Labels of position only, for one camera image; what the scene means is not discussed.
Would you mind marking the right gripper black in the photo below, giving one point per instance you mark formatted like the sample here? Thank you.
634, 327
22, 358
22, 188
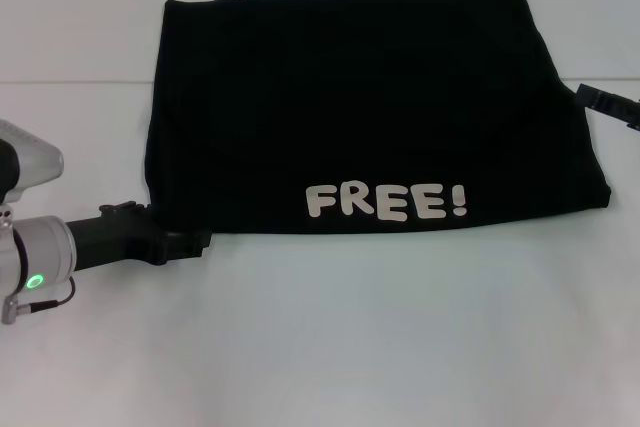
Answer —
632, 114

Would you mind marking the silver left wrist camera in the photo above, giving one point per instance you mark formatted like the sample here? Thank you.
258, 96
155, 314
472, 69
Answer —
30, 162

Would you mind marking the black shirt with FREE print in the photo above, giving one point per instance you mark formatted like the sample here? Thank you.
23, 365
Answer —
350, 97

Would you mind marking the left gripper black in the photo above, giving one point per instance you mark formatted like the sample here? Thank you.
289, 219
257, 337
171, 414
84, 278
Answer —
115, 242

